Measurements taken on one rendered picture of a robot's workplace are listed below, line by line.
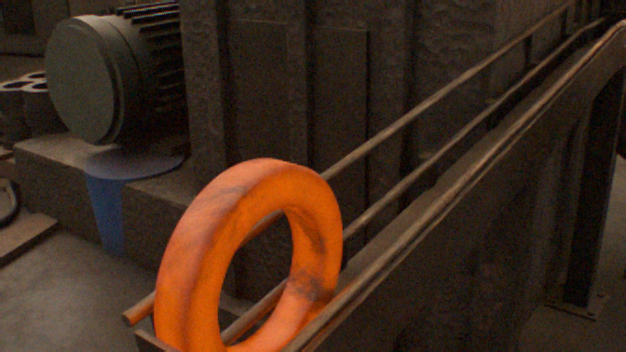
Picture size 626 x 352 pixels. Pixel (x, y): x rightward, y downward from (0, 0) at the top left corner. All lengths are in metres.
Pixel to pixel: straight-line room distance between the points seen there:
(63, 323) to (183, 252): 1.27
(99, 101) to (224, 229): 1.45
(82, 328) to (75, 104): 0.67
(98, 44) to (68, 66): 0.16
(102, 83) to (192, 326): 1.42
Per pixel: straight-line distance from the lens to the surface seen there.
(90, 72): 1.85
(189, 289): 0.42
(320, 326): 0.51
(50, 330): 1.67
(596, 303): 1.74
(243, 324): 0.54
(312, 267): 0.54
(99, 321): 1.66
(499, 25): 1.01
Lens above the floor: 0.89
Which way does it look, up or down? 22 degrees down
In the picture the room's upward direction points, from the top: 1 degrees counter-clockwise
